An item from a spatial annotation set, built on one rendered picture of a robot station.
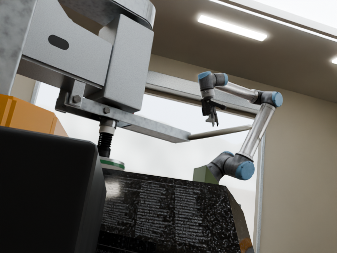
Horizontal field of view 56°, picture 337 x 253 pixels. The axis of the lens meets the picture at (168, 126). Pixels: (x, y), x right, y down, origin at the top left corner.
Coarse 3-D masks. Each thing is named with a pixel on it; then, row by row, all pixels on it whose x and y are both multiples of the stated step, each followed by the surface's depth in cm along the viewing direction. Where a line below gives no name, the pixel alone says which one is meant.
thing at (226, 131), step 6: (240, 126) 166; (246, 126) 169; (252, 126) 179; (204, 132) 208; (210, 132) 162; (216, 132) 161; (222, 132) 161; (228, 132) 162; (234, 132) 164; (192, 138) 165; (198, 138) 163; (204, 138) 163
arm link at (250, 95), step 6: (228, 84) 232; (234, 84) 237; (222, 90) 232; (228, 90) 234; (234, 90) 236; (240, 90) 239; (246, 90) 243; (252, 90) 250; (258, 90) 252; (240, 96) 243; (246, 96) 245; (252, 96) 247; (258, 96) 248; (252, 102) 251; (258, 102) 251
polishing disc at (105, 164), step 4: (100, 160) 129; (104, 160) 129; (104, 164) 131; (108, 164) 130; (112, 164) 130; (116, 164) 132; (120, 164) 134; (108, 168) 142; (112, 168) 140; (116, 168) 138; (120, 168) 136; (124, 168) 138
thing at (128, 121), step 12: (60, 108) 136; (72, 108) 139; (84, 108) 131; (96, 108) 135; (108, 108) 137; (96, 120) 146; (120, 120) 142; (132, 120) 145; (144, 120) 150; (144, 132) 158; (156, 132) 155; (168, 132) 158; (180, 132) 163
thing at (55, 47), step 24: (48, 0) 124; (48, 24) 122; (72, 24) 129; (24, 48) 115; (48, 48) 121; (72, 48) 127; (96, 48) 134; (24, 72) 128; (48, 72) 125; (72, 72) 126; (96, 72) 133; (72, 96) 126
